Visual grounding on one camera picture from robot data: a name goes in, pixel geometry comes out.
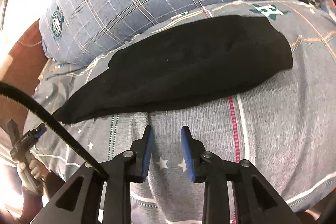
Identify black cable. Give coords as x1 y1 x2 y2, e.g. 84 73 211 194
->
0 81 109 181

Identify brown wooden headboard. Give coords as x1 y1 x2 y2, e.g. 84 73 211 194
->
0 20 51 114

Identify grey patterned bed sheet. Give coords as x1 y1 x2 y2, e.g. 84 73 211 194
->
23 0 336 224

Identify black pants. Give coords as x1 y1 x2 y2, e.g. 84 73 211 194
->
54 15 293 124

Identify person's left hand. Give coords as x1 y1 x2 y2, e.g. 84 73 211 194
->
29 159 43 180

